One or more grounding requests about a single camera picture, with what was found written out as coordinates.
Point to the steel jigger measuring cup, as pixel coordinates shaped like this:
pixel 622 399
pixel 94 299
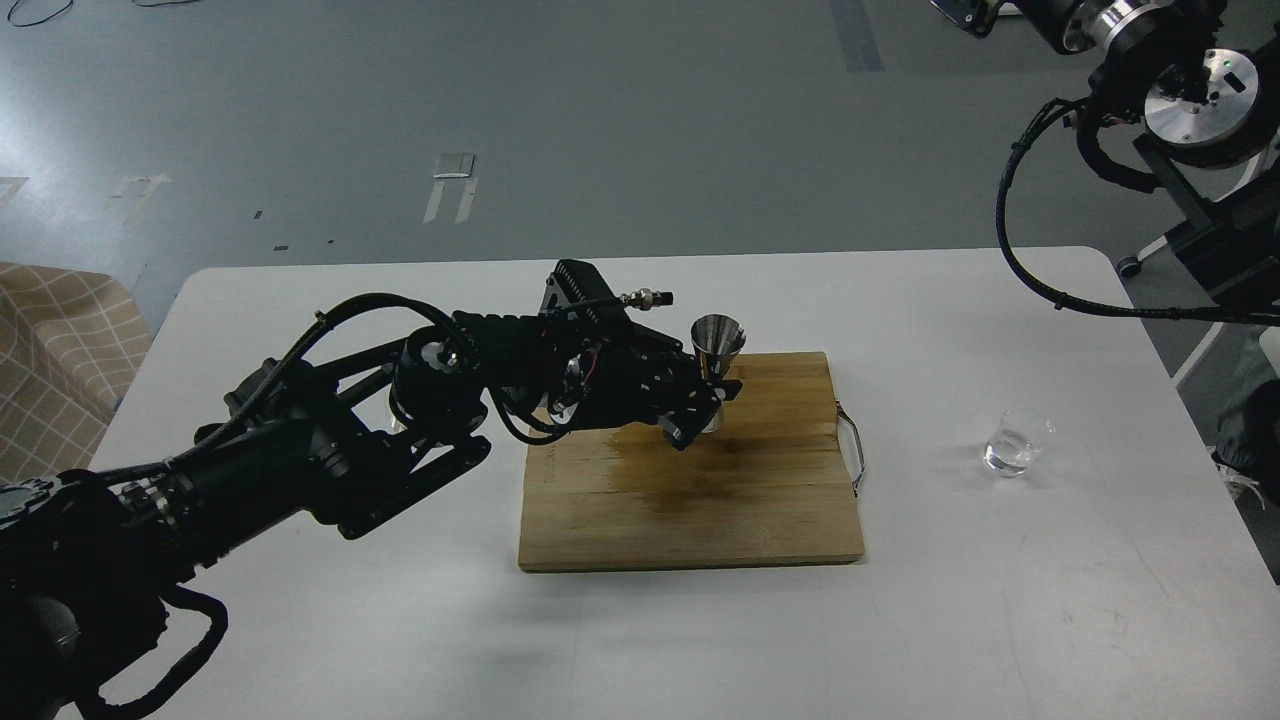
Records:
pixel 717 340

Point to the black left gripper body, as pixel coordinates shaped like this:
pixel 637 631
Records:
pixel 612 383

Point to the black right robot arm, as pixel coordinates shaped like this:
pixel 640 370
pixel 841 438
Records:
pixel 1165 97

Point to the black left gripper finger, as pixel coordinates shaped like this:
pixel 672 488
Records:
pixel 681 426
pixel 714 391

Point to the beige checkered cloth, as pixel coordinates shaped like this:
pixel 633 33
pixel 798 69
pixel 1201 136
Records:
pixel 71 345

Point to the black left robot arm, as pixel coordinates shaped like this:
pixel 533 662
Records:
pixel 375 407

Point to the bamboo cutting board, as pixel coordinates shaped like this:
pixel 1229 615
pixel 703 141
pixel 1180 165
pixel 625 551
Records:
pixel 769 488

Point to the clear glass cup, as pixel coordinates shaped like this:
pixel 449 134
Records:
pixel 1020 438

